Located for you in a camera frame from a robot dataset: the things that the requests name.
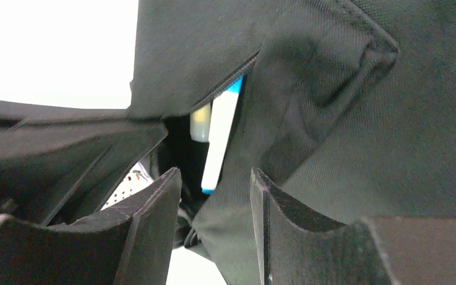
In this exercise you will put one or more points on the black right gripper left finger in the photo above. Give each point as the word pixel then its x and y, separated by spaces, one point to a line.
pixel 129 242

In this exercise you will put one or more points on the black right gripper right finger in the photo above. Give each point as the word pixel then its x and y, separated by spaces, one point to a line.
pixel 297 245

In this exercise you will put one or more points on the white marker blue cap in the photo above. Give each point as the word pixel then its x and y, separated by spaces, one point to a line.
pixel 222 116

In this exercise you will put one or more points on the black fabric backpack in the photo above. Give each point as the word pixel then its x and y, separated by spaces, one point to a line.
pixel 347 106

